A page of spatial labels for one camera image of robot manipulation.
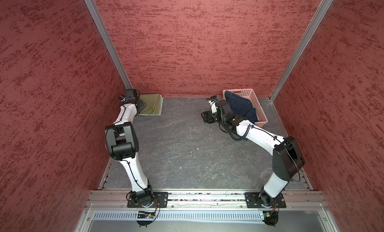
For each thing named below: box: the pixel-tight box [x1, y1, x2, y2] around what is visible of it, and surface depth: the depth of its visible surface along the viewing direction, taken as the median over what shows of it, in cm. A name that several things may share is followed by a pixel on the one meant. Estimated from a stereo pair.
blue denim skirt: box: [225, 90, 259, 124], surface depth 113 cm
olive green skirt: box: [139, 93, 162, 116], surface depth 112 cm
